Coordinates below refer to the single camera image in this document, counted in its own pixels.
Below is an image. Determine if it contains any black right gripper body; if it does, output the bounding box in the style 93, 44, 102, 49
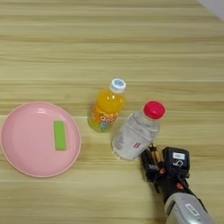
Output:
145, 164, 191, 204

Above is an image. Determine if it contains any green rectangular block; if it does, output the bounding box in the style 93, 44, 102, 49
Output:
53, 120, 68, 152

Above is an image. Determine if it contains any orange juice bottle white cap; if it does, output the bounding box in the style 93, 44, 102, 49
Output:
87, 78, 128, 134

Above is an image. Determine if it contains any pink round plate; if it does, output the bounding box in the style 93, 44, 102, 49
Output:
0, 101, 82, 179

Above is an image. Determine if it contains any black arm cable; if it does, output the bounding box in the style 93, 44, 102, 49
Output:
187, 187, 208, 213

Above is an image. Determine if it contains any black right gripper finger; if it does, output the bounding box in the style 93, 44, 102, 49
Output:
158, 150, 166, 170
141, 149, 156, 171

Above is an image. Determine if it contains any clear water bottle red cap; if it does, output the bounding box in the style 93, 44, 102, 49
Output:
111, 100, 167, 161

